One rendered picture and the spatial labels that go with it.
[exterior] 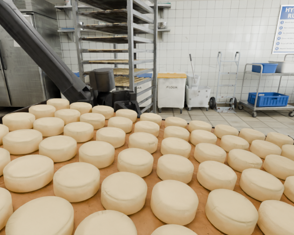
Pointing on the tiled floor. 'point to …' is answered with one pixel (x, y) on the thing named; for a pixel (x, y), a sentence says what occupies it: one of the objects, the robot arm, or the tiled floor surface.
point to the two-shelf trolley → (277, 91)
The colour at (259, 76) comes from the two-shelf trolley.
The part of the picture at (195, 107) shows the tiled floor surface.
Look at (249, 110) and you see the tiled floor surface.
